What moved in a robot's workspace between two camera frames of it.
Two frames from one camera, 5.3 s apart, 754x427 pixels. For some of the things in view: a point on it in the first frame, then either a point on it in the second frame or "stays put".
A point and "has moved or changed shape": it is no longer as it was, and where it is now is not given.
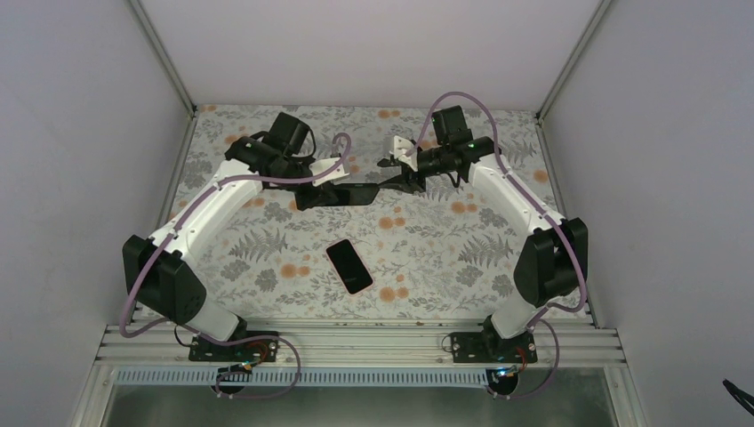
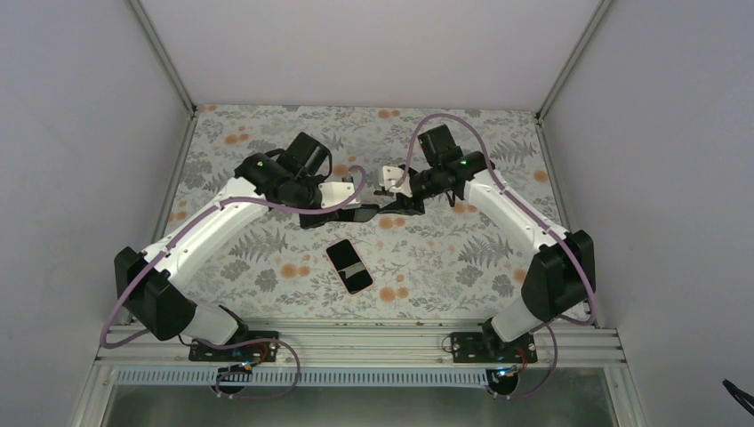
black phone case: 336,195 has moved or changed shape
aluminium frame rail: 151,344 stays put
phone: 348,267 stays put
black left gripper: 302,202 → 307,221
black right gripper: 402,181 → 401,206
